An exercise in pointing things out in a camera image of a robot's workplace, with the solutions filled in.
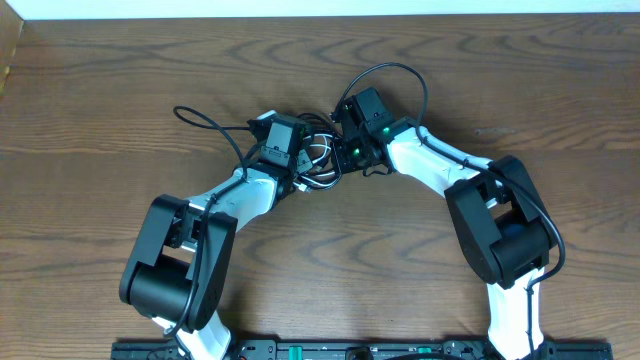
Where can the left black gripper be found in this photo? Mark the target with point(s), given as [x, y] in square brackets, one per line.
[306, 163]

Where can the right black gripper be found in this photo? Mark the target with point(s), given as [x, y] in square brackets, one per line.
[346, 165]

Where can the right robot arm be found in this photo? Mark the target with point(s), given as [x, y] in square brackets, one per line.
[503, 229]

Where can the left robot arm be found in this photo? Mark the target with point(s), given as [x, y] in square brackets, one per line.
[176, 272]

